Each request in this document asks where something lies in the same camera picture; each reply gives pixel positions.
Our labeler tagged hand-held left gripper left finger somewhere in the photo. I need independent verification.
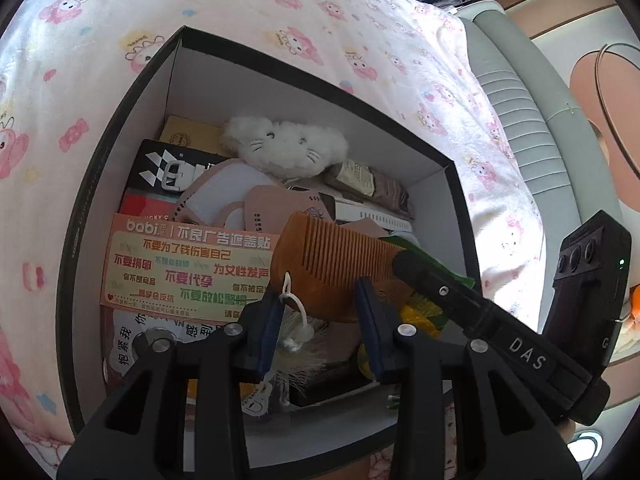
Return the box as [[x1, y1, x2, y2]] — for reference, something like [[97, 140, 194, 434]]
[[55, 290, 283, 480]]

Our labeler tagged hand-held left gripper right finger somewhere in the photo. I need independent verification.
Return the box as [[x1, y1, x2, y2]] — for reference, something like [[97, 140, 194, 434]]
[[354, 279, 583, 480]]

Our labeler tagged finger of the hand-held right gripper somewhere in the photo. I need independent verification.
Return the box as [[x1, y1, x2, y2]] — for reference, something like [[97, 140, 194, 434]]
[[391, 249, 502, 339]]

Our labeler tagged green snack packet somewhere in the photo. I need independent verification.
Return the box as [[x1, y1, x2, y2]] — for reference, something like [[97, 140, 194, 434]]
[[380, 235, 476, 341]]

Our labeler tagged wooden comb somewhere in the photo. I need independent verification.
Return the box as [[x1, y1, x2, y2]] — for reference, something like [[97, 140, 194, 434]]
[[272, 211, 408, 323]]

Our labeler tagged red card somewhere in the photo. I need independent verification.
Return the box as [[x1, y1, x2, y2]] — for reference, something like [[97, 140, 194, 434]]
[[119, 192, 176, 218]]

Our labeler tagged black cardboard box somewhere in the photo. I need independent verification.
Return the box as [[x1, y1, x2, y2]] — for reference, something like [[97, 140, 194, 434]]
[[55, 25, 481, 466]]

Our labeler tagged cream tassel charm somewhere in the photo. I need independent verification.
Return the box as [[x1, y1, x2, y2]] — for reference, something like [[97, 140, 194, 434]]
[[270, 272, 328, 386]]

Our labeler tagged orange sticker sheet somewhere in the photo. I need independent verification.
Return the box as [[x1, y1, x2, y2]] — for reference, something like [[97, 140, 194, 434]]
[[99, 212, 281, 323]]

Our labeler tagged brown patterned pouch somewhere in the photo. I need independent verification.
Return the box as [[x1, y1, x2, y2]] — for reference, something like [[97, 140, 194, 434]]
[[322, 160, 413, 216]]

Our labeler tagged white plush toy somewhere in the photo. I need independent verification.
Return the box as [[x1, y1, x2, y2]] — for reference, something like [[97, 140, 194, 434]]
[[221, 116, 349, 179]]

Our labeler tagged black printed packet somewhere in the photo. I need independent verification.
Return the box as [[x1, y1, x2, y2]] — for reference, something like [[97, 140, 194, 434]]
[[122, 139, 236, 201]]

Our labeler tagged gold card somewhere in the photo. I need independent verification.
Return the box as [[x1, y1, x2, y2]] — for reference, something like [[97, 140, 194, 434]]
[[159, 116, 233, 156]]

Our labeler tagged pink bunny printed blanket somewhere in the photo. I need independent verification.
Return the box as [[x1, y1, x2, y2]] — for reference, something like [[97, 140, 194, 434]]
[[0, 0, 546, 480]]

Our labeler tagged white watch strap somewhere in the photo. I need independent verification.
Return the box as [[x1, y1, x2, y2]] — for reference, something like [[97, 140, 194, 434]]
[[332, 199, 416, 233]]

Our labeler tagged grey padded bed frame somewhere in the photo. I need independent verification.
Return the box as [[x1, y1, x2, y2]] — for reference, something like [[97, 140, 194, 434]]
[[457, 2, 640, 241]]

